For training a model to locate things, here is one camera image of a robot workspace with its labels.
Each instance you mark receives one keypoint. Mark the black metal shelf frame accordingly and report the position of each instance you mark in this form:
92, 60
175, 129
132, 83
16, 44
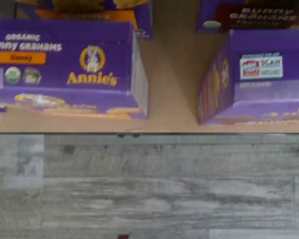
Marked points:
134, 135

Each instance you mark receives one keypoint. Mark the brown shelf board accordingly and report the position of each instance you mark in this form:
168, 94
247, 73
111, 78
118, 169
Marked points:
172, 87

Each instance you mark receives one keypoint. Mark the purple box orange patch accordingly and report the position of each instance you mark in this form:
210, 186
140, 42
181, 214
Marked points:
64, 62
89, 15

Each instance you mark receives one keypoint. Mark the purple box brown patch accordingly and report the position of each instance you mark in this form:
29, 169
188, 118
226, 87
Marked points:
264, 94
259, 15

